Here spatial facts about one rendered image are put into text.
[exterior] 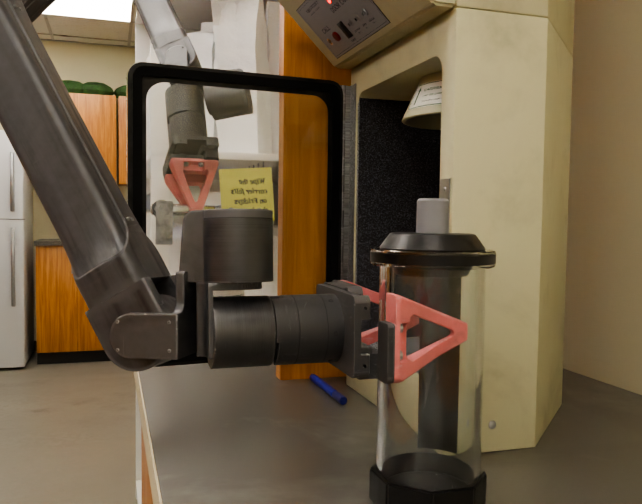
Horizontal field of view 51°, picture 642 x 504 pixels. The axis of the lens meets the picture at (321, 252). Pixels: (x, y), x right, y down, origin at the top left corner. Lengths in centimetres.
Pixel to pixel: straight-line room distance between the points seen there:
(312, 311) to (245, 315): 5
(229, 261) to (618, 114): 81
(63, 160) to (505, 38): 46
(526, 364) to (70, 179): 50
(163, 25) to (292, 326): 73
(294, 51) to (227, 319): 62
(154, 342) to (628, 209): 82
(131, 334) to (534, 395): 45
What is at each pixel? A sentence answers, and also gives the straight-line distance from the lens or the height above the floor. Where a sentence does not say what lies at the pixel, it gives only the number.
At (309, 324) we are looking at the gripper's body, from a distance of 54.
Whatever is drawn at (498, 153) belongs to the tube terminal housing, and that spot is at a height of 126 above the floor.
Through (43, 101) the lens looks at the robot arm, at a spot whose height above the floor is 128.
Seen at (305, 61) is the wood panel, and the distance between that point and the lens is 107.
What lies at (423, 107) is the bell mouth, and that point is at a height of 133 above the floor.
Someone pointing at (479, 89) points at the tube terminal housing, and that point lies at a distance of 75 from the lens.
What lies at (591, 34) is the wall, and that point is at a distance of 127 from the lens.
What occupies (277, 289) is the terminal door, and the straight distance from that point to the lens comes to 96.
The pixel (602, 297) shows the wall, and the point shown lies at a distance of 121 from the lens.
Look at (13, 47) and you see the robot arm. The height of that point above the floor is 133.
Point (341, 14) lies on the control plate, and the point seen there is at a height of 145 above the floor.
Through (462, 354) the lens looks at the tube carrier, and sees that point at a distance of 57.
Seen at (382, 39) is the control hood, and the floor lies 141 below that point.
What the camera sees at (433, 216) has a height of 119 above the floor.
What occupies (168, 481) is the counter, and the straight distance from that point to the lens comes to 69.
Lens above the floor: 119
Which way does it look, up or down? 3 degrees down
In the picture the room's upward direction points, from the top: 1 degrees clockwise
